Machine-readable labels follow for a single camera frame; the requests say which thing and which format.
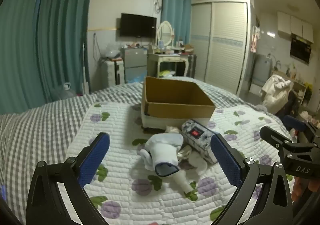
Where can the white dressing table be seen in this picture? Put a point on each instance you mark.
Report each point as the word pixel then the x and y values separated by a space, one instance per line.
pixel 166 58

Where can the white suitcase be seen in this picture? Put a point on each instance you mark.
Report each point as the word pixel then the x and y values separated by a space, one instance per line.
pixel 113 72

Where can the light blue sock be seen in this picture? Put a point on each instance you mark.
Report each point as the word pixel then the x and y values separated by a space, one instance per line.
pixel 163 151

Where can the clear plastic bag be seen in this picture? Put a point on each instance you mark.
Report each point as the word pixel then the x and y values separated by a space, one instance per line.
pixel 112 51

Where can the oval white vanity mirror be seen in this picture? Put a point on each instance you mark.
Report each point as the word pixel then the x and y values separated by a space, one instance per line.
pixel 165 32

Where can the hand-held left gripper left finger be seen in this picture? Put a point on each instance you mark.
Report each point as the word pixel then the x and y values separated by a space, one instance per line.
pixel 93 157

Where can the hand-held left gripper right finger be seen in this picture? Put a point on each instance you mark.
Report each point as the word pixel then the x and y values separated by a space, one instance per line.
pixel 225 160

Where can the black range hood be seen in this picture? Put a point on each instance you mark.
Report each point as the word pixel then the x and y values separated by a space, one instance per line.
pixel 301 49

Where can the black wall television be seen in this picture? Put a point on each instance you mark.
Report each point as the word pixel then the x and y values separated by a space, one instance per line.
pixel 137 25

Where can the floral tissue pack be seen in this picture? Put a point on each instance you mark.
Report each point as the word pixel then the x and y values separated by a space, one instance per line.
pixel 197 139

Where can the small white cloth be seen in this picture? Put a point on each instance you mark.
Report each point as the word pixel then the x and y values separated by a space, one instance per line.
pixel 173 129

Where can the narrow blue curtain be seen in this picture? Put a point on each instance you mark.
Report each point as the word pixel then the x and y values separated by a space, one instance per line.
pixel 175 14

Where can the brown cardboard box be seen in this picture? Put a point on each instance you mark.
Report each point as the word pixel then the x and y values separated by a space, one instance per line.
pixel 175 108

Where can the white sliding wardrobe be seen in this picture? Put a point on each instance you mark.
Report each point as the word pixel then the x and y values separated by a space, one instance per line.
pixel 222 44

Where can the floral quilted blanket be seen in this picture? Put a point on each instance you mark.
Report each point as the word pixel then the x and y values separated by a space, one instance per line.
pixel 125 139

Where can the large teal curtain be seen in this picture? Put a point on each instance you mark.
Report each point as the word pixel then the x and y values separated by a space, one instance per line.
pixel 50 39

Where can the white wall cabinets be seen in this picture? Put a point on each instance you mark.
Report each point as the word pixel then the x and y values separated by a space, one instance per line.
pixel 296 26

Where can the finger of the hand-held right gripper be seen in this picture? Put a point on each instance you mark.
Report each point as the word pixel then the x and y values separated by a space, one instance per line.
pixel 296 122
pixel 271 136

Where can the beige soft item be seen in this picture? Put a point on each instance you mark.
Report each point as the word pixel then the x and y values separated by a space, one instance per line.
pixel 184 152

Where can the clear water jug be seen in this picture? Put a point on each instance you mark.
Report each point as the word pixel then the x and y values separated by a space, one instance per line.
pixel 63 93

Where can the person's right hand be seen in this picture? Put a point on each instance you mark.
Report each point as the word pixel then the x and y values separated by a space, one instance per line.
pixel 303 187

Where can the grey mini fridge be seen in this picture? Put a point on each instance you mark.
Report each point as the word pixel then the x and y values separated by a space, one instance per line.
pixel 133 62

